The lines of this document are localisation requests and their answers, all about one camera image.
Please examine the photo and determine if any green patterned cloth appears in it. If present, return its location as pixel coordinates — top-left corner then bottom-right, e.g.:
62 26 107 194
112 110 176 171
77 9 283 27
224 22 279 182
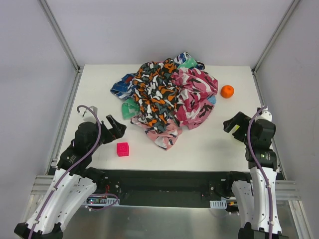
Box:
121 98 140 120

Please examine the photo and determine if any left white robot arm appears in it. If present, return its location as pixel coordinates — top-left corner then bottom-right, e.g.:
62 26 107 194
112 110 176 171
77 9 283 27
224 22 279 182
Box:
14 115 126 239

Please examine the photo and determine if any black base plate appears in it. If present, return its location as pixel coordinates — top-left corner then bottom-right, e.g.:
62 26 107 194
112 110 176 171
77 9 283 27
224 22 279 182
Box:
83 170 236 208

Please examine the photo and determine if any light pink camouflage cloth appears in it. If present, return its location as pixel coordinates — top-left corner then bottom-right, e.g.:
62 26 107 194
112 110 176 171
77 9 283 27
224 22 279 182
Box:
131 115 182 150

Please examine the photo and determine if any orange ball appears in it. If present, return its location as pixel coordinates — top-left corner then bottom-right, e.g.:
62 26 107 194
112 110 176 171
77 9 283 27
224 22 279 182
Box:
220 85 235 99

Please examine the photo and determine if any right aluminium frame post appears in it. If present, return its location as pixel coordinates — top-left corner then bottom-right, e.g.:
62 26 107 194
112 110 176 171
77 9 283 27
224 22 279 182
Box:
252 0 301 75

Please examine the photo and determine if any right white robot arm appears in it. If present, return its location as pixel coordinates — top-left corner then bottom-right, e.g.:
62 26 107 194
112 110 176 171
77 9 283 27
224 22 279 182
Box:
223 106 285 239

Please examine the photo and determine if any left aluminium frame post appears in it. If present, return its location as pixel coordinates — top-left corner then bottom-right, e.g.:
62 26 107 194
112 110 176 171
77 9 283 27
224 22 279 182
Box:
38 0 81 73

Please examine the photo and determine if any orange black camouflage cloth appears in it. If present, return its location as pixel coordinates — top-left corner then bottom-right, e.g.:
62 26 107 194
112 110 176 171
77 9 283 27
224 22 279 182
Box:
132 58 180 133

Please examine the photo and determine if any pink cube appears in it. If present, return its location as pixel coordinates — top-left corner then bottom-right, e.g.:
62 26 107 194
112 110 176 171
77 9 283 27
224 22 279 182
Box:
116 142 130 157

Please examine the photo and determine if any aluminium frame post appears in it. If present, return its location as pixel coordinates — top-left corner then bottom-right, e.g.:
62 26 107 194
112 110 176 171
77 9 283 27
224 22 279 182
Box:
38 0 81 73
252 0 301 75

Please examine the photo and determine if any white blue patterned cloth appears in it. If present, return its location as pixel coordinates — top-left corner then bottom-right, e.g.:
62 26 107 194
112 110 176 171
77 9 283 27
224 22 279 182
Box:
174 52 205 70

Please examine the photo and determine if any light blue cloth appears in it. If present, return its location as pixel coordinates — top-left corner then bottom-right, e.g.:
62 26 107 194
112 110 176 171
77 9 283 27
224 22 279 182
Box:
207 96 216 105

